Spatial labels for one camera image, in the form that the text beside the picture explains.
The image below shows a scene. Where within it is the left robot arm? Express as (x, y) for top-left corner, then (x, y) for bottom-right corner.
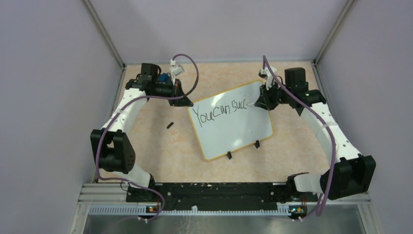
(90, 63), (193, 202)

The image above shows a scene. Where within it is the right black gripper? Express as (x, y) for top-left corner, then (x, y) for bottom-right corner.
(255, 79), (293, 111)

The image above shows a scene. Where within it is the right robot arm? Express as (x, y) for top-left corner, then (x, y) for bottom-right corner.
(254, 67), (376, 201)

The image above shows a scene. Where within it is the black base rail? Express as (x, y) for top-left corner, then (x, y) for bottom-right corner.
(126, 182), (317, 211)

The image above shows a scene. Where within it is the yellow framed whiteboard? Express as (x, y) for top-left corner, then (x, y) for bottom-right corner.
(188, 80), (273, 161)

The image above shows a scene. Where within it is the white cable duct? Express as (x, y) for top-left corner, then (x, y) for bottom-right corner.
(88, 205), (291, 216)

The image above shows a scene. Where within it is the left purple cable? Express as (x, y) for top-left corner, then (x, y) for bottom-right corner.
(96, 53), (200, 223)

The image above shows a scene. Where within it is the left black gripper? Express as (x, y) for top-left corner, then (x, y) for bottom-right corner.
(151, 78), (193, 107)

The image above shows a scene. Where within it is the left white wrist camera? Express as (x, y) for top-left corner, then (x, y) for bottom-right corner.
(169, 58), (185, 78)

